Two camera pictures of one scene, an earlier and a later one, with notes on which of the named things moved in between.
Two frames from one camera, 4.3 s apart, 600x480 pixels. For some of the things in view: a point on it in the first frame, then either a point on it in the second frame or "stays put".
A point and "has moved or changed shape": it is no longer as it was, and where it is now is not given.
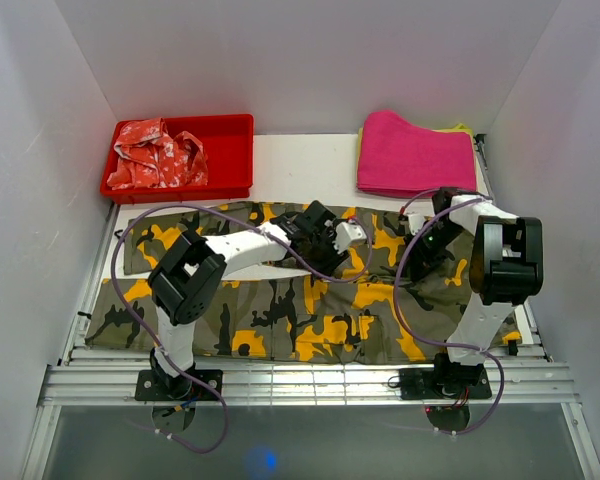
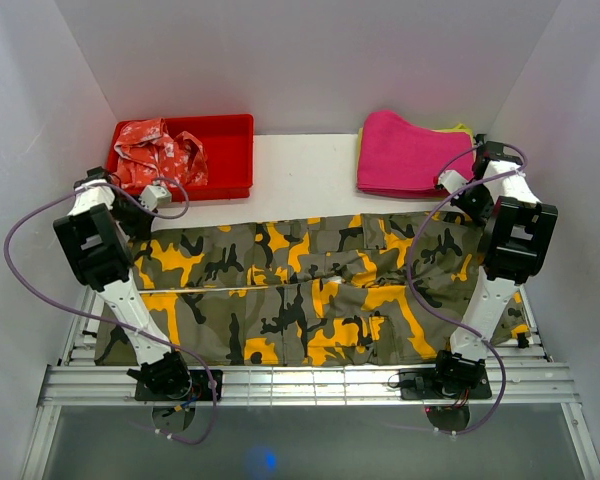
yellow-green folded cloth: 460,129 stays put
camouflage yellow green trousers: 377,311 has moved or changed shape
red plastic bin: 228,141 stays put
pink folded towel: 399,159 stays put
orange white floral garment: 146,156 stays put
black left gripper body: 322,255 -> 131,217
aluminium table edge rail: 511,384 stays put
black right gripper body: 429,246 -> 477,201
